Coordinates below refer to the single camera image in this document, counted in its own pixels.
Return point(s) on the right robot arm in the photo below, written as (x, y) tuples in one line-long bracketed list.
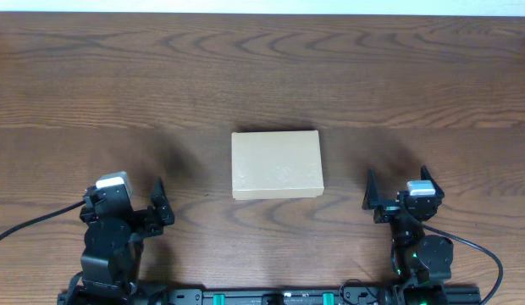
[(421, 261)]

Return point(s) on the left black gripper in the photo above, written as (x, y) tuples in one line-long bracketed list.
[(149, 215)]

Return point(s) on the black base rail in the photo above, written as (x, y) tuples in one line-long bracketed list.
[(343, 296)]

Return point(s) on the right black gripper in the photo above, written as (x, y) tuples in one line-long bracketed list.
[(384, 213)]

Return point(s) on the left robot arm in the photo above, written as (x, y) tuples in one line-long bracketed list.
[(114, 244)]

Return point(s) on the cardboard box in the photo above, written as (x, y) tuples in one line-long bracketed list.
[(276, 165)]

